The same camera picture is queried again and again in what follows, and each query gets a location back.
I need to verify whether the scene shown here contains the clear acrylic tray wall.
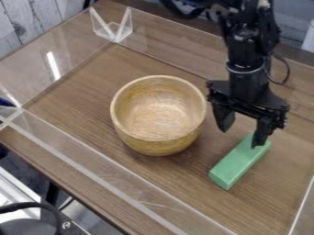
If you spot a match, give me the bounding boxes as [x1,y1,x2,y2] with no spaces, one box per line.
[0,96,235,235]

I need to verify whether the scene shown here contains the black metal bracket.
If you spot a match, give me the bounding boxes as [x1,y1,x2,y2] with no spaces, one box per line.
[40,209,91,235]

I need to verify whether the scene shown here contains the green rectangular block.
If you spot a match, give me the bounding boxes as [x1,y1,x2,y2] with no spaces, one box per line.
[208,134,271,190]

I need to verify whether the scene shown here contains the black cable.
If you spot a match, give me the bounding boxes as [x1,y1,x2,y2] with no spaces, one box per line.
[0,201,63,235]

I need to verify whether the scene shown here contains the black table leg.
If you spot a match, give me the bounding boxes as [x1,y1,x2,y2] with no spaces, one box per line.
[45,183,60,206]

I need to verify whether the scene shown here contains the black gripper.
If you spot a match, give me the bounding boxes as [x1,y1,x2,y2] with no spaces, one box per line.
[205,67,290,148]

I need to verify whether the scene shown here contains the clear acrylic corner bracket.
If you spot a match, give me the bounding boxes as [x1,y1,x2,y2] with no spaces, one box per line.
[88,7,132,43]

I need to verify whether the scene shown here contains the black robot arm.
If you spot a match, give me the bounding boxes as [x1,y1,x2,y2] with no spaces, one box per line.
[159,0,290,147]

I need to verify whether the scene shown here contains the brown wooden bowl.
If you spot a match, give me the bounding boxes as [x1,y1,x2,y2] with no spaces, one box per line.
[111,75,207,156]

